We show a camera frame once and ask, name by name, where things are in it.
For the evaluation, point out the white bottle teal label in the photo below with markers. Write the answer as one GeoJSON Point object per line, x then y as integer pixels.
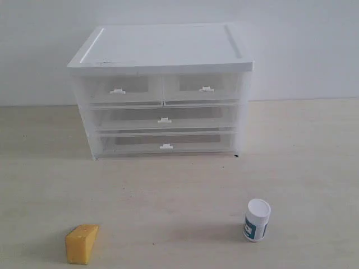
{"type": "Point", "coordinates": [256, 219]}

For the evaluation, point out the bottom wide clear drawer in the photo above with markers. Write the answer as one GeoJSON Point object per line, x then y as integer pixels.
{"type": "Point", "coordinates": [120, 144]}

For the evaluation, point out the white plastic drawer cabinet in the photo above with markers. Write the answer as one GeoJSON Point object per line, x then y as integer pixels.
{"type": "Point", "coordinates": [159, 50]}

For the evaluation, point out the yellow cheese wedge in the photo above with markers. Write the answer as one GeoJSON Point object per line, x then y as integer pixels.
{"type": "Point", "coordinates": [79, 244]}

